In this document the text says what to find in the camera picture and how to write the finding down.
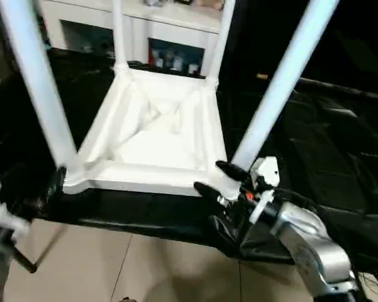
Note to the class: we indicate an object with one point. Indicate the white plastic table top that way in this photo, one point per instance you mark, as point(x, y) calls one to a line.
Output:
point(151, 148)

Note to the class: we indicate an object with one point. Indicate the white plastic table leg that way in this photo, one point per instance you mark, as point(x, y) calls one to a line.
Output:
point(119, 34)
point(286, 78)
point(34, 78)
point(222, 41)

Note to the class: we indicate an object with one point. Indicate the small pale label tag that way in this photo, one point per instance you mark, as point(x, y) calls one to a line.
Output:
point(262, 76)

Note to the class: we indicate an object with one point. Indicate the black shiny mat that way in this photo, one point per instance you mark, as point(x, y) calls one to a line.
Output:
point(334, 141)

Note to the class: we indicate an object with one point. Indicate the small red packet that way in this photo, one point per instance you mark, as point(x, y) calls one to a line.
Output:
point(150, 57)

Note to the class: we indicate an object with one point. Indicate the white glass-door cabinet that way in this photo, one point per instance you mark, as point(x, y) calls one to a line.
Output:
point(140, 31)

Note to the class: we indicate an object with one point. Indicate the beige plush toy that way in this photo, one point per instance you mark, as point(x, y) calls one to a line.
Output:
point(211, 3)

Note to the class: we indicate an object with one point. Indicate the black backdrop cloth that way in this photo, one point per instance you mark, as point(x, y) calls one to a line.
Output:
point(349, 31)

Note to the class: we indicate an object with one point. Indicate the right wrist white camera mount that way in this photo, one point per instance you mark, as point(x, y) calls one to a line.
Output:
point(267, 171)

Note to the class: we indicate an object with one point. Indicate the small dark picture frame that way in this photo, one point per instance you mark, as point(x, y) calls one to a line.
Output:
point(182, 1)

